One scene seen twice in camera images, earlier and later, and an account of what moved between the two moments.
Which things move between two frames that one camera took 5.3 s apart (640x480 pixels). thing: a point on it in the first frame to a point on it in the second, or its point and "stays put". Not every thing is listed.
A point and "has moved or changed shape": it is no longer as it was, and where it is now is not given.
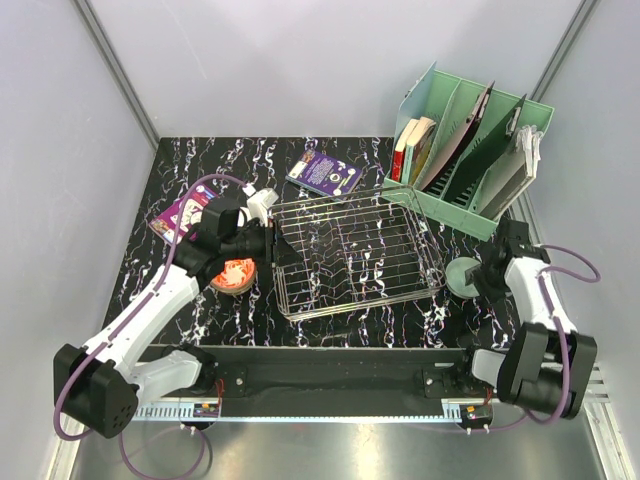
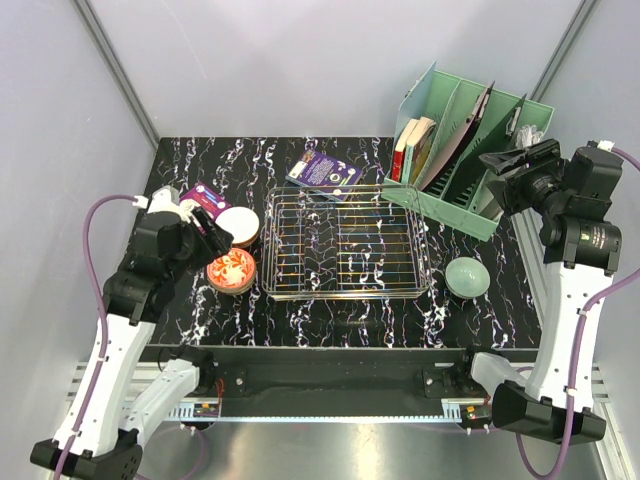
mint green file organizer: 463,153 stays put
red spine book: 397,165 stays put
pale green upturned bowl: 455,278 stays put
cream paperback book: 417,149 stays put
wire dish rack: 352,250 has moved or changed shape
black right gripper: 477,276 to 543,156
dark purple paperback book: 323,174 stays put
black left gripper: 275,248 to 217,240
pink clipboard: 458,139 stays put
